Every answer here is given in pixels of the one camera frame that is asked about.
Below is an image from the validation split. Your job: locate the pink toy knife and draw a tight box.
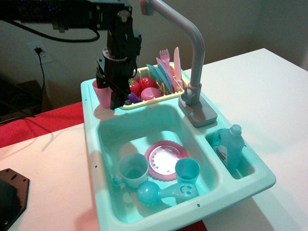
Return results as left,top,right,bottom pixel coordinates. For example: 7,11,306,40
174,47,181,81

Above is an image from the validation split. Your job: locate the red toy tomato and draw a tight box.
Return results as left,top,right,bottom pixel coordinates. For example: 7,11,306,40
128,79,141,97

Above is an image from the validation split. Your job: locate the pink toy bowl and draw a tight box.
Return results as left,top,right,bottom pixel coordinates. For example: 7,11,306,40
141,87,162,101

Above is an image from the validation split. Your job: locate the pink plastic cup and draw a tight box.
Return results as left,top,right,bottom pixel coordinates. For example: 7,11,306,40
92,80,112,108

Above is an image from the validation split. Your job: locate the black power cable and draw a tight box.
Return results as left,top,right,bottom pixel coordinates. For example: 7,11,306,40
24,47,52,135

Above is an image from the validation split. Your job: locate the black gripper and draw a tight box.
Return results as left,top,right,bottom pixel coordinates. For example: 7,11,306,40
96,47,137,110

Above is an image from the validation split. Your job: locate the blue toy plate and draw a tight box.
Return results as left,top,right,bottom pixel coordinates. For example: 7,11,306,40
157,63,174,93
146,64,166,94

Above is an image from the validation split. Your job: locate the teal smiley ladle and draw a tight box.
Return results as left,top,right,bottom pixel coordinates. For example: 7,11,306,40
136,181,199,206

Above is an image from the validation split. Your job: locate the black coiled robot cable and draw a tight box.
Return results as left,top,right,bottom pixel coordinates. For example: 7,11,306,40
9,20,101,43

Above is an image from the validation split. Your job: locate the pink toy fork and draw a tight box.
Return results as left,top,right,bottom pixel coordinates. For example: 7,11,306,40
159,49,175,79

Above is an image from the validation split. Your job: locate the teal soap bottle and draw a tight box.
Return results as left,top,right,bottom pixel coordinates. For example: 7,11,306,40
211,124,245,172

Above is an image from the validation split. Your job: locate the pink toy plate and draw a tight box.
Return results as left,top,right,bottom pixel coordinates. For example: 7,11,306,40
144,141,188,181

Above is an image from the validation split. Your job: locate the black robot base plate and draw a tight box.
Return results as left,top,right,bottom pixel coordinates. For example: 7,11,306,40
0,168,30,231

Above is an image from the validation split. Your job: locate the teal toy sink unit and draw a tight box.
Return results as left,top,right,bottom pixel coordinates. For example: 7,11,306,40
81,80,276,231

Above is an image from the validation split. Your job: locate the grey pink toy faucet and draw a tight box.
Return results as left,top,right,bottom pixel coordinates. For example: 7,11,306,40
139,0,218,128

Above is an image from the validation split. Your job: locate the white wall outlet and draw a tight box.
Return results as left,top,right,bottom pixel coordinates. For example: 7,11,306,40
26,40,53,64

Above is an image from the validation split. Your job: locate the light blue mug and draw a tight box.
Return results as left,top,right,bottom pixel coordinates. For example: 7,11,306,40
112,153,149,189

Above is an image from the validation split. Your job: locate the red cloth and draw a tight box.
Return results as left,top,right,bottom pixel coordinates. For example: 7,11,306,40
0,102,84,148

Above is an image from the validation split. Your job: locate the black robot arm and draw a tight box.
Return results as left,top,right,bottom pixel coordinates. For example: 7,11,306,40
0,0,142,110

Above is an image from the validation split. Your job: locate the yellow dish rack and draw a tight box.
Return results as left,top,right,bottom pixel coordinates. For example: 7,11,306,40
120,67,190,110

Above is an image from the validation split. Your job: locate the teal plastic cup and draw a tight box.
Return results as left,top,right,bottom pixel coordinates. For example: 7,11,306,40
175,157,200,184

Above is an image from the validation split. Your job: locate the purple toy eggplant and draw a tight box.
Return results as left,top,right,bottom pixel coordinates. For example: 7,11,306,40
125,92,140,105

